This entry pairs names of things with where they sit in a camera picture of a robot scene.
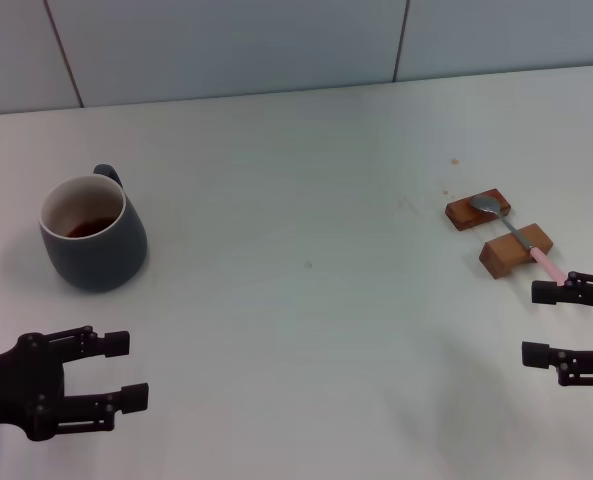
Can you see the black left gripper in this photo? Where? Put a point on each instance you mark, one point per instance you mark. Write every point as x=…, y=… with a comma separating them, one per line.
x=26, y=385

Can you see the dark grey ceramic cup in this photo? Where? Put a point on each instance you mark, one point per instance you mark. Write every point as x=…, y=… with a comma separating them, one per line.
x=96, y=255

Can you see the tall brown wooden rest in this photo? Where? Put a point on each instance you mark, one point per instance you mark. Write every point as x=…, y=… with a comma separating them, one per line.
x=506, y=252

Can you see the flat brown wooden rest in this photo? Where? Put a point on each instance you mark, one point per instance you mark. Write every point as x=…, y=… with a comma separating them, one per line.
x=463, y=214

